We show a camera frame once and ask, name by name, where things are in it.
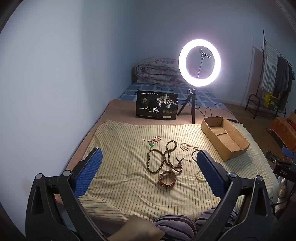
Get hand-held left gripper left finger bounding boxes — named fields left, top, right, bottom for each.
left=25, top=147, right=103, bottom=241

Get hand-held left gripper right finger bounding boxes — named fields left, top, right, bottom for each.
left=196, top=149, right=274, bottom=241

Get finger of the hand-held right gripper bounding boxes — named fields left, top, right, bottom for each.
left=282, top=146, right=296, bottom=159
left=265, top=151, right=292, bottom=165

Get cream bead bracelet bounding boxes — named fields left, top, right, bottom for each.
left=195, top=170, right=207, bottom=182

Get long wooden bead necklace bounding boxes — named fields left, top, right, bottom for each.
left=147, top=140, right=184, bottom=174

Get white pearl bracelet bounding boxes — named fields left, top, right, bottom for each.
left=180, top=143, right=199, bottom=152

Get cardboard box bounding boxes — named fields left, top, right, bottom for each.
left=200, top=116, right=250, bottom=161

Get brown translucent bangle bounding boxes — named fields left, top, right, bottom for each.
left=158, top=170, right=177, bottom=189

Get red cord green pendant necklace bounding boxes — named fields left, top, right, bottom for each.
left=143, top=137, right=162, bottom=147

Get yellow striped cloth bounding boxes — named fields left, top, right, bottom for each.
left=79, top=119, right=279, bottom=223

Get yellow box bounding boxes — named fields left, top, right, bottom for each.
left=264, top=93, right=278, bottom=108

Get black metal clothes rack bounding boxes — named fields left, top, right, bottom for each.
left=245, top=30, right=296, bottom=120

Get black tripod stand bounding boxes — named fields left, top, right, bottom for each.
left=177, top=86, right=197, bottom=125

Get person's striped pants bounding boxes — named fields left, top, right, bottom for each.
left=151, top=207, right=238, bottom=241

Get tan bed sheet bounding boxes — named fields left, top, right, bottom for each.
left=65, top=99, right=257, bottom=172

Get dark hanging garments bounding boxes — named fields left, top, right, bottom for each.
left=275, top=57, right=294, bottom=109

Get black printed snack bag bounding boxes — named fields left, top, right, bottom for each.
left=135, top=90, right=178, bottom=120

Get striped hanging towel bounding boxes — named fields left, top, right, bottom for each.
left=261, top=42, right=279, bottom=93

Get folded floral quilt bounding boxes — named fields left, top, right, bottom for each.
left=135, top=58, right=185, bottom=84

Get phone holder clamp on pole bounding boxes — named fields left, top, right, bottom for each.
left=197, top=48, right=212, bottom=79

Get black power cable with switch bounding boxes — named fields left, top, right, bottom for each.
left=196, top=107, right=237, bottom=124

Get ring light on tripod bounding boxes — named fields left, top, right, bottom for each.
left=118, top=82, right=228, bottom=109

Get white ring light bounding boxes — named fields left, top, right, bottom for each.
left=178, top=39, right=221, bottom=87

